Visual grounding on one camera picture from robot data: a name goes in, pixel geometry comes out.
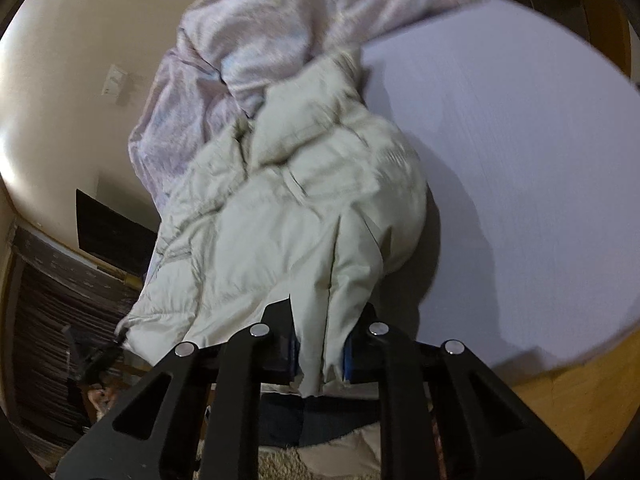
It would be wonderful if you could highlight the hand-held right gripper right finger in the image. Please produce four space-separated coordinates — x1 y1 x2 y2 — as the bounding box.
342 302 586 480

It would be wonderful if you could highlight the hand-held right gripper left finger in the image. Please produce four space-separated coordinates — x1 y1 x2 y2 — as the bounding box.
54 297 302 480

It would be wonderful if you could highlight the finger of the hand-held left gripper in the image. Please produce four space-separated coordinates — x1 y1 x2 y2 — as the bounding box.
63 325 126 382

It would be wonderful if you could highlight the cream puffer jacket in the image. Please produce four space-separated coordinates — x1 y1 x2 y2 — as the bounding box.
117 50 429 399

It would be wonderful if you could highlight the dark cloth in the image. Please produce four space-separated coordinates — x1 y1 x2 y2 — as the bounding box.
259 394 382 448

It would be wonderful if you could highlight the black flat panel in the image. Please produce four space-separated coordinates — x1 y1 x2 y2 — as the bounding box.
75 188 159 269

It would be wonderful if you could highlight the pink printed duvet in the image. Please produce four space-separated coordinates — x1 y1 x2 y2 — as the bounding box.
127 0 489 222

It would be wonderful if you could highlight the white wall switch plate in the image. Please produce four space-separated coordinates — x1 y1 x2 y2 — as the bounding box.
102 63 129 96

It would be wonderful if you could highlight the wooden door frame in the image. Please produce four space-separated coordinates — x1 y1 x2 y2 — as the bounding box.
567 0 634 82

